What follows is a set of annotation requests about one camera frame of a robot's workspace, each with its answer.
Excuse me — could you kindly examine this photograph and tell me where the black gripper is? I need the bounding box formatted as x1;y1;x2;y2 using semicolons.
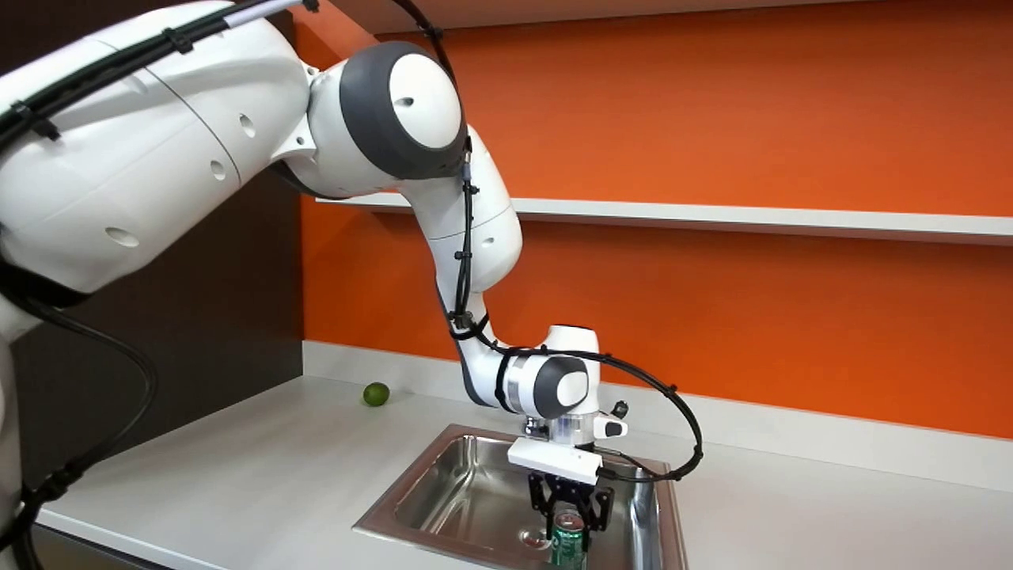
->
525;472;619;538

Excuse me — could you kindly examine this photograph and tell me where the green drink can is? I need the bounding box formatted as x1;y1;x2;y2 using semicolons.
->
547;519;588;570

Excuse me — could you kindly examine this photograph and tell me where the stainless steel sink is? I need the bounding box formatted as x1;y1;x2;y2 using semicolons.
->
351;420;690;570

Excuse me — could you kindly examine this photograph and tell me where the dark grey wood cabinet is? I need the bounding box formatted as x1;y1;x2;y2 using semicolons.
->
8;156;306;484

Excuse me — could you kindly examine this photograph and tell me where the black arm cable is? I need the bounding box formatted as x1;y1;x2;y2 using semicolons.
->
390;0;707;484

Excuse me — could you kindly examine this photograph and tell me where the white wall shelf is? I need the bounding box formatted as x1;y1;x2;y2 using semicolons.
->
314;190;1013;248
326;0;848;33

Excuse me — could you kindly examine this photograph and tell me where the black base cable hose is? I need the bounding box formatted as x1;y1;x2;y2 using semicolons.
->
0;256;161;570

